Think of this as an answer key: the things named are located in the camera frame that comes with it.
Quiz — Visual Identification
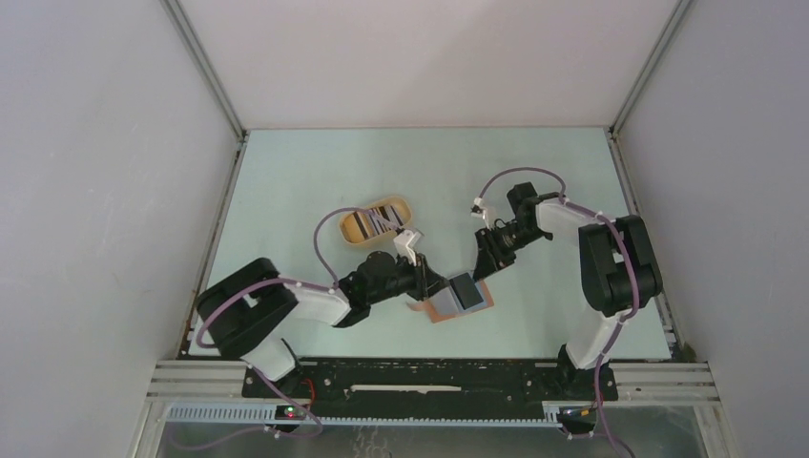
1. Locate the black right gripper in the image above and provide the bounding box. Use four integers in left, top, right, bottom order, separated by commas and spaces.
472, 221, 549, 282

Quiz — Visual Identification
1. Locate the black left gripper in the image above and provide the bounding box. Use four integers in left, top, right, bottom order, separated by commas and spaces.
367, 249, 448, 305

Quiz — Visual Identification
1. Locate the pink leather card holder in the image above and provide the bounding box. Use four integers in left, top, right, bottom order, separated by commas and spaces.
407, 272, 493, 323

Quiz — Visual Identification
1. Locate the black credit card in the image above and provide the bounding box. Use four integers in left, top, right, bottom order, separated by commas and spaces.
449, 272, 486, 311

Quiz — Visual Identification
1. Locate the beige oval card tray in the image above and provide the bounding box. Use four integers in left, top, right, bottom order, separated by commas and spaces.
339, 196, 413, 248

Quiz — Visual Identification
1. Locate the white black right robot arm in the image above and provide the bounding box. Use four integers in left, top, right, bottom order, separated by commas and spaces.
471, 182, 663, 399

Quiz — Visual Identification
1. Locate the stack of grey cards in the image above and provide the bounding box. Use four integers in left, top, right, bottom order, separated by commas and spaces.
348, 205, 405, 240

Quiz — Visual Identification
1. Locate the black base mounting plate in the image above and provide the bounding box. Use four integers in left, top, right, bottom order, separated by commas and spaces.
280, 358, 618, 419

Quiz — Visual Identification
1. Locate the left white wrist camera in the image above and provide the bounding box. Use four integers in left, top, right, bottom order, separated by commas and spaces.
393, 228, 423, 266

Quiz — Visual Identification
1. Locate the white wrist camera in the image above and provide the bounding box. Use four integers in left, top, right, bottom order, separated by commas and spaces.
470, 197, 498, 229
393, 228, 423, 266

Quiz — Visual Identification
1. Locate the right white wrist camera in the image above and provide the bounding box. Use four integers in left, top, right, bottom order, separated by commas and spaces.
470, 197, 498, 229

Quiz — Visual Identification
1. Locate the aluminium frame rail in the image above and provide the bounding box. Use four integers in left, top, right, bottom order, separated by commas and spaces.
147, 358, 720, 406

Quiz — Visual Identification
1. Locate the white perforated cable duct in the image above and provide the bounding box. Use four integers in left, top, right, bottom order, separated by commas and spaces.
165, 403, 561, 427

